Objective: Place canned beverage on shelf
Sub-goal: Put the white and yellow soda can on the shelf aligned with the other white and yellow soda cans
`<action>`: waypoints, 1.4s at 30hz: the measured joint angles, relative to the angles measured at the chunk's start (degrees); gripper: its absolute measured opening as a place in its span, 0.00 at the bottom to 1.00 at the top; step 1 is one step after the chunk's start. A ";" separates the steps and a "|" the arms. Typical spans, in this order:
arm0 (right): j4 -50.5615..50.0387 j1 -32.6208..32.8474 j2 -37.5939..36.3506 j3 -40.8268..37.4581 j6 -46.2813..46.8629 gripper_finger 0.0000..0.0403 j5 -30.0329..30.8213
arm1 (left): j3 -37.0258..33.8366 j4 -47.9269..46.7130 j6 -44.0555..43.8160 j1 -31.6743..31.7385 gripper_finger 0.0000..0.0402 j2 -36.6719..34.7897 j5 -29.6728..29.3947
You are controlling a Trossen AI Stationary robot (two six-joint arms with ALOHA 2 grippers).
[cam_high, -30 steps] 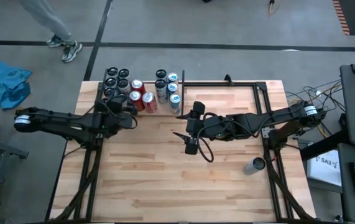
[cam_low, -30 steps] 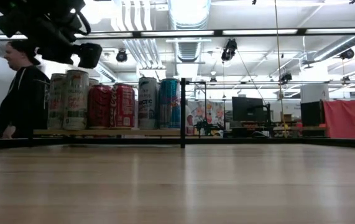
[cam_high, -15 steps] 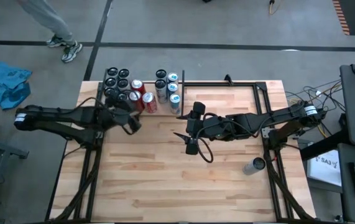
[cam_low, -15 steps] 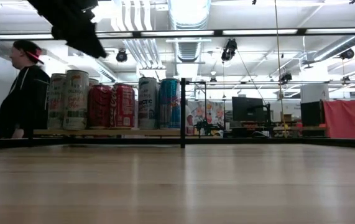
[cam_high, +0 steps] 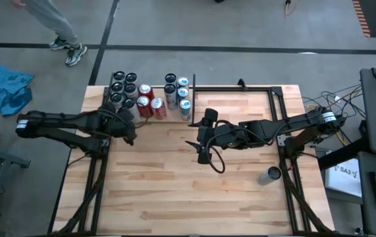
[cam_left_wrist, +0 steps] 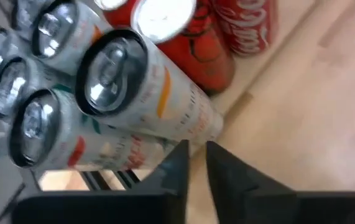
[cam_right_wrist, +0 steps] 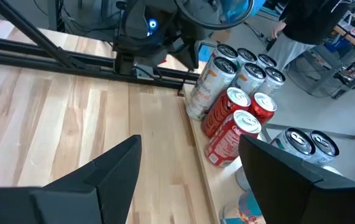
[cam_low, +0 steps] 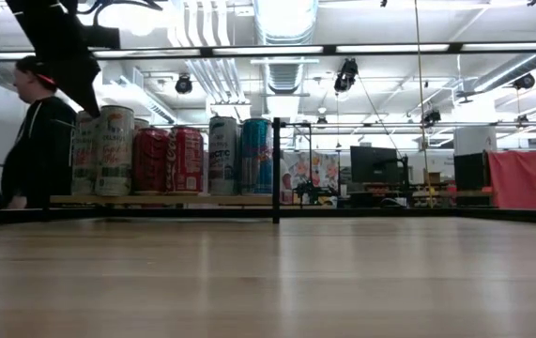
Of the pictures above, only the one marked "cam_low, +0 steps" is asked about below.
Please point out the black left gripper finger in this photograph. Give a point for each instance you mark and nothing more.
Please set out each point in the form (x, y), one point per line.
(84, 91)

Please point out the slim silver can black lid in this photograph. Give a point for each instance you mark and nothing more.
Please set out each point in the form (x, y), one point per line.
(83, 159)
(114, 155)
(141, 124)
(223, 155)

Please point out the red Coke Zero Sugar can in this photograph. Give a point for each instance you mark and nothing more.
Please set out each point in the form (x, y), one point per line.
(150, 162)

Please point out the red Coca-Cola can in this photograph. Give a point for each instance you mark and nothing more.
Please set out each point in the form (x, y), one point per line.
(185, 159)

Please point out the blue silver Red Bull can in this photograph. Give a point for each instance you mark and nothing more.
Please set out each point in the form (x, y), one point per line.
(257, 155)

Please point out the person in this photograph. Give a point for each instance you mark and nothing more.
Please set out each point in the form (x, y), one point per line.
(42, 150)

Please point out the floral patterned cloth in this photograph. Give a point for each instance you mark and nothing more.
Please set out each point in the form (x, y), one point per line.
(302, 171)

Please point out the black monitor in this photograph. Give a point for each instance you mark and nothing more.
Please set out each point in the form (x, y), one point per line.
(373, 164)

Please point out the black cabinet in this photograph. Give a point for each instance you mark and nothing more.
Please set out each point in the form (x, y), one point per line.
(469, 171)

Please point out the orange cloth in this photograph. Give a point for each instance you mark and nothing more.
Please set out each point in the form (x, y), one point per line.
(525, 178)

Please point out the black ceiling-mounted camera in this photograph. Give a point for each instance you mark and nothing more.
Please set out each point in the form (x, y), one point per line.
(345, 77)
(183, 84)
(432, 116)
(524, 81)

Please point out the black shelf side post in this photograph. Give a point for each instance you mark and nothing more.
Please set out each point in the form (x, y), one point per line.
(276, 169)

